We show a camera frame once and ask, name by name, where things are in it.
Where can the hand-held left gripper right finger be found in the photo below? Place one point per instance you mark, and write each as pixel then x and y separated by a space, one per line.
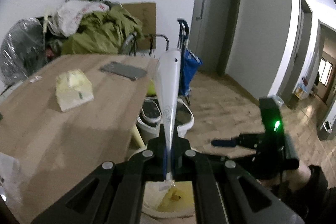
pixel 181 158

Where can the thick cream table leg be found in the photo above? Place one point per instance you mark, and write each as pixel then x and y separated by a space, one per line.
pixel 136 136

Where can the orange peel piece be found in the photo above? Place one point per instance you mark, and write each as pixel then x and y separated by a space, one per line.
pixel 175 196

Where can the metal chair frame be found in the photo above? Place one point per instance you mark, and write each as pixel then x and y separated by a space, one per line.
pixel 160 35

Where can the crumpled clear plastic wrapper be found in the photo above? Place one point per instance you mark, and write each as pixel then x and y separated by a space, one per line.
pixel 9 176

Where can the white printed plastic bag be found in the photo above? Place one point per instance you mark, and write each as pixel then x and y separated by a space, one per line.
pixel 73 15

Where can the cream tissue pack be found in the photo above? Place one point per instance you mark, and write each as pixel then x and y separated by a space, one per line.
pixel 74 92

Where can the olive green cloth pile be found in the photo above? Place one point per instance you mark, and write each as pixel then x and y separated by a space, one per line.
pixel 105 32

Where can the blue shopping trolley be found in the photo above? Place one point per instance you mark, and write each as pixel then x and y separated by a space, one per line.
pixel 190 66

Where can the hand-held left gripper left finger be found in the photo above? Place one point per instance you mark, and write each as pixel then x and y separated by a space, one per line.
pixel 155 158

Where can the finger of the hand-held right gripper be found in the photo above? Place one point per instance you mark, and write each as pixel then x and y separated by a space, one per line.
pixel 224 142

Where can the person's right forearm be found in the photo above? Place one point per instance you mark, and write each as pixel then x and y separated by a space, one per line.
pixel 321 195

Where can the cardboard box with blue print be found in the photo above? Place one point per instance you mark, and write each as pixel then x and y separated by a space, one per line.
pixel 300 90

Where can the plastic-wrapped electric fan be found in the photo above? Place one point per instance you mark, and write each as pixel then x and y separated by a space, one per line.
pixel 21 50

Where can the grey hallway door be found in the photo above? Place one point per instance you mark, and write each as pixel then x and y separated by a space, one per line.
pixel 296 50

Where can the open grey doorway frame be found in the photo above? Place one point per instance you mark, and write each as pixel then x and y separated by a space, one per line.
pixel 321 69

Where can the cream plastic bucket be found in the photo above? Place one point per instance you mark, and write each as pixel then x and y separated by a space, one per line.
pixel 152 209

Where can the grey smartphone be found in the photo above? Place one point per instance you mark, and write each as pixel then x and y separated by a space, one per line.
pixel 123 70

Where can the brown cardboard sheet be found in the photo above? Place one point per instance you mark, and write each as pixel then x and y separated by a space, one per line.
pixel 144 16

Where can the long white plastic packet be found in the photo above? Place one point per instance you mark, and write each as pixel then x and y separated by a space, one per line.
pixel 168 82

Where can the person's right hand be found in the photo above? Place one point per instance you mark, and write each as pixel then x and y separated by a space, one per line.
pixel 303 174

